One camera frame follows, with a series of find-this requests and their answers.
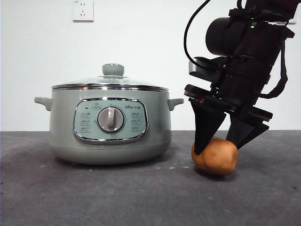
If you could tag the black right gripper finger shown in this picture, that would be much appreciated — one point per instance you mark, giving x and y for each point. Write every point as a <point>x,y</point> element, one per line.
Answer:
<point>204,127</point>
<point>242,131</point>

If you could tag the brown potato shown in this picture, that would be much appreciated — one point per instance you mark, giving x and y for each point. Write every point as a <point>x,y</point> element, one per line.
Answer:
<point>218,157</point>

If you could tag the glass lid with green knob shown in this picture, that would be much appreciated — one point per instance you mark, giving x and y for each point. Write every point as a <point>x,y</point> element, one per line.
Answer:
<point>113,70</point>

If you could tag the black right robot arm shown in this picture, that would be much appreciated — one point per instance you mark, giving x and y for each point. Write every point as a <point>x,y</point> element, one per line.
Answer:
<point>235,35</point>

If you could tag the pale green electric pot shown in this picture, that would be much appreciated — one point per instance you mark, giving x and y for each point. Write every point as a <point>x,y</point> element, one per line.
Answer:
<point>63,131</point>

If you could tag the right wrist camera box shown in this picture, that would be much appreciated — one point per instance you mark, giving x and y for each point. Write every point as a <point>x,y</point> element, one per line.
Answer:
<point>202,68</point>

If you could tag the white wall socket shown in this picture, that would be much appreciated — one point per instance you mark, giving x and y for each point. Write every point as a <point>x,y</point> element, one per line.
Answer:
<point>82,11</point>

